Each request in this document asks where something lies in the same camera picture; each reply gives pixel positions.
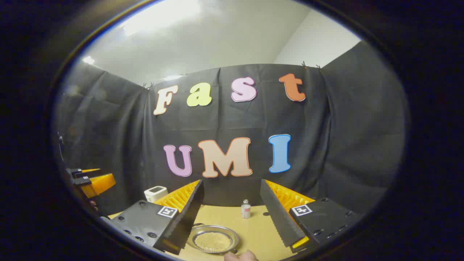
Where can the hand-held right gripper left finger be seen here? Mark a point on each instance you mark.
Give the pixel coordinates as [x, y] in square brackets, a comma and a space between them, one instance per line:
[186, 221]

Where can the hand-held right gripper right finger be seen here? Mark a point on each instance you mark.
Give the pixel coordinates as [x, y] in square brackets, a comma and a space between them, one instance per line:
[277, 217]

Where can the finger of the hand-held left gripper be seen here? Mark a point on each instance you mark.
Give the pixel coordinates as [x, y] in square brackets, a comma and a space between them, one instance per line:
[74, 171]
[82, 181]

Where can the pile of yellow soybeans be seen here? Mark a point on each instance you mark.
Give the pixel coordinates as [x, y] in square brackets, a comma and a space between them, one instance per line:
[213, 242]

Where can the clear plastic bottle white label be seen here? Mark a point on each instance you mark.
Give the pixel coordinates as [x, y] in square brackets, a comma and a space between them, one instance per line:
[245, 210]

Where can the white box appliance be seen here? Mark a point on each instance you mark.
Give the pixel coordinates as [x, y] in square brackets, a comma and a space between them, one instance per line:
[156, 194]

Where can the black backdrop cloth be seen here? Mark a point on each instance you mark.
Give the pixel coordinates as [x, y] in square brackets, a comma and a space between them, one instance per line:
[344, 145]

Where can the ceiling light panel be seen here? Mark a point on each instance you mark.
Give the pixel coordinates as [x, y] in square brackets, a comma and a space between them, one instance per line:
[88, 59]

